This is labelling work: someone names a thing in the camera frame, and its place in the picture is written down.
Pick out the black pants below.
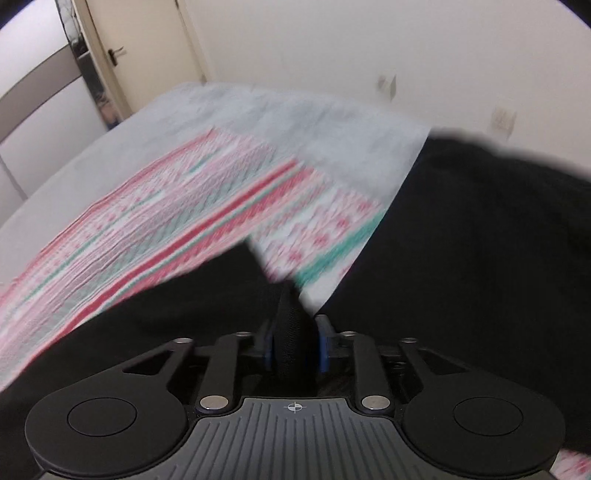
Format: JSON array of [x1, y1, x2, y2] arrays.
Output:
[[1, 137, 590, 479]]

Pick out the red green patterned knit blanket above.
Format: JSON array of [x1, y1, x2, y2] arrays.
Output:
[[1, 129, 590, 479]]

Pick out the grey plush bed cover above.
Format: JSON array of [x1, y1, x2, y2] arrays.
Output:
[[0, 81, 433, 232]]

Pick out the white and brown wardrobe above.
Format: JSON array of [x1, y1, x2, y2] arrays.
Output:
[[1, 1, 108, 220]]

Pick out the beige wooden door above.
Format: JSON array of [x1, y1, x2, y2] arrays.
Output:
[[73, 0, 211, 119]]

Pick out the left wall socket plate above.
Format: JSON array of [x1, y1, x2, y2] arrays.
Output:
[[377, 75, 397, 102]]

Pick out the wall socket plate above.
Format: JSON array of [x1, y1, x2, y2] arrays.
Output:
[[377, 75, 397, 102], [489, 107, 517, 139]]

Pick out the right wall socket plate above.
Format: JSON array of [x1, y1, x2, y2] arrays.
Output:
[[489, 107, 517, 139]]

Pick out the black door handle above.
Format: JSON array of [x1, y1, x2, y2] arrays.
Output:
[[107, 47, 125, 67]]

